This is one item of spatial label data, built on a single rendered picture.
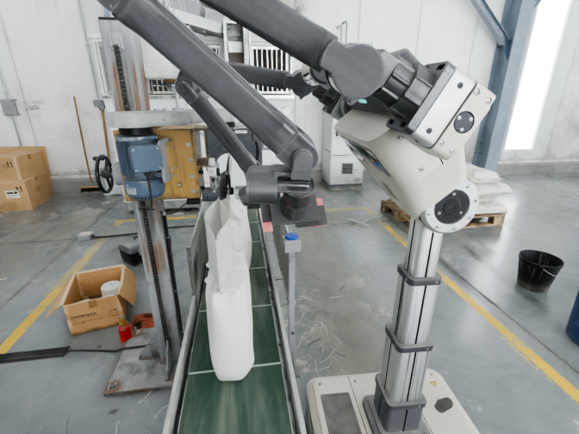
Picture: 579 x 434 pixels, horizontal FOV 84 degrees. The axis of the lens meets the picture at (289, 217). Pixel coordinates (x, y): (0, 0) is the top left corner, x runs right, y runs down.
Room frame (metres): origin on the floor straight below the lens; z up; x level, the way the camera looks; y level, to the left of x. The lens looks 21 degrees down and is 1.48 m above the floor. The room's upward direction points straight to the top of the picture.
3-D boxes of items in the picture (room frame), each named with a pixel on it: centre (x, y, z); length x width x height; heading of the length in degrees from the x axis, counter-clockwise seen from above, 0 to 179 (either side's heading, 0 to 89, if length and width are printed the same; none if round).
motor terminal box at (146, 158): (1.19, 0.53, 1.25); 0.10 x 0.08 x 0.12; 124
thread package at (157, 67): (1.31, 0.45, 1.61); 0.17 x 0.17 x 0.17
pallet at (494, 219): (3.88, -1.92, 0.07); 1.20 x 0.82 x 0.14; 101
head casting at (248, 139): (1.60, 0.27, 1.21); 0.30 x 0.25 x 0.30; 9
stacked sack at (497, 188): (3.74, -2.25, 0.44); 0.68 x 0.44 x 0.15; 99
